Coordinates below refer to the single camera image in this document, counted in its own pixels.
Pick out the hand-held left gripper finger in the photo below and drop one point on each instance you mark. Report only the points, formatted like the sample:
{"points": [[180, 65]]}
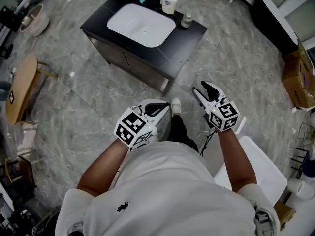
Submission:
{"points": [[162, 117], [155, 106]]}

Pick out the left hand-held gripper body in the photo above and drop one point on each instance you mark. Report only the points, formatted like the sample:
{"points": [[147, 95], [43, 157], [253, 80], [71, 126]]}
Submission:
{"points": [[134, 128]]}

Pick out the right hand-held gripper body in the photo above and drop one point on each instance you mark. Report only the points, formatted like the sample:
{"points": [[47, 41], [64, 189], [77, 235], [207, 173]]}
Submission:
{"points": [[224, 117]]}

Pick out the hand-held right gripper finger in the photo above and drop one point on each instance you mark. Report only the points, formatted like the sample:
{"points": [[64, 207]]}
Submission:
{"points": [[213, 92], [200, 97]]}

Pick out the small clear glass bottle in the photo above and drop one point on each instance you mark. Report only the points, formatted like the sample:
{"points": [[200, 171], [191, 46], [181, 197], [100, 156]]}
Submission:
{"points": [[186, 21]]}

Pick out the white pump bottle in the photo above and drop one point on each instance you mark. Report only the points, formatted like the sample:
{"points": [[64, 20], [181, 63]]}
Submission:
{"points": [[169, 5]]}

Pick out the person's right forearm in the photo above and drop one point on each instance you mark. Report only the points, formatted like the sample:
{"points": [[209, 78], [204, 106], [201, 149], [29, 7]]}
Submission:
{"points": [[235, 161]]}

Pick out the person's left forearm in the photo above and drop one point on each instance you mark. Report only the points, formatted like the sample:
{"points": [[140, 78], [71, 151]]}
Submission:
{"points": [[105, 166]]}

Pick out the black sink counter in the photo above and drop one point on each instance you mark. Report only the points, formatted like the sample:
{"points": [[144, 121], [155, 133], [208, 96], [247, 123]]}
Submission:
{"points": [[187, 37]]}

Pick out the white sink basin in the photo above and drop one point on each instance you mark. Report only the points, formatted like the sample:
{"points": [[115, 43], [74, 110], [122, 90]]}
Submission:
{"points": [[140, 24]]}

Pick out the person's white shoe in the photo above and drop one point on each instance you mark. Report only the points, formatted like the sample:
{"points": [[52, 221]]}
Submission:
{"points": [[176, 105]]}

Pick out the person's black trouser leg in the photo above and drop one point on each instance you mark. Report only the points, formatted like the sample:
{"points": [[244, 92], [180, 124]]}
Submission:
{"points": [[180, 131]]}

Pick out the dark vanity cabinet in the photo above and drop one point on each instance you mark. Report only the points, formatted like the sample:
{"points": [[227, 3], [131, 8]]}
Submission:
{"points": [[128, 60]]}

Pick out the white plastic chair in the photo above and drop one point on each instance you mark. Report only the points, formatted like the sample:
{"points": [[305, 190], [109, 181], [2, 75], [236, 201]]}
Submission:
{"points": [[261, 171]]}

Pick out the person's white shirt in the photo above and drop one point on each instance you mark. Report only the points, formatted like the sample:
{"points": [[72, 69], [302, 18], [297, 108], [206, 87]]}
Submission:
{"points": [[167, 195]]}

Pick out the brown cardboard box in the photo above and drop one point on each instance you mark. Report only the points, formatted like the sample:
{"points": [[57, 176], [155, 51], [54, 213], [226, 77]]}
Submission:
{"points": [[297, 82]]}

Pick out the black freestanding bathtub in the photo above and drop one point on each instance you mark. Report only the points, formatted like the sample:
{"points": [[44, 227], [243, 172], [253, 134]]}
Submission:
{"points": [[273, 23]]}

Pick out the white paper roll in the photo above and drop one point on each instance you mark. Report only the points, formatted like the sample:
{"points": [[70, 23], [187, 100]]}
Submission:
{"points": [[301, 189]]}

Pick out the small wooden box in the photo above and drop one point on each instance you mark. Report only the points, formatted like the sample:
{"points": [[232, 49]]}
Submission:
{"points": [[285, 214]]}

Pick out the round wooden table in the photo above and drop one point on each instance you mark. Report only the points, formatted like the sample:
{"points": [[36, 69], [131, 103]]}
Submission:
{"points": [[22, 87]]}

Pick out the dark wooden chair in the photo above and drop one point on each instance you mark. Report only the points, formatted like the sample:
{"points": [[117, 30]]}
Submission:
{"points": [[23, 176]]}

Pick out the round beige basin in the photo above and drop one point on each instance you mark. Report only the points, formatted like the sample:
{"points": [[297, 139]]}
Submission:
{"points": [[37, 21]]}

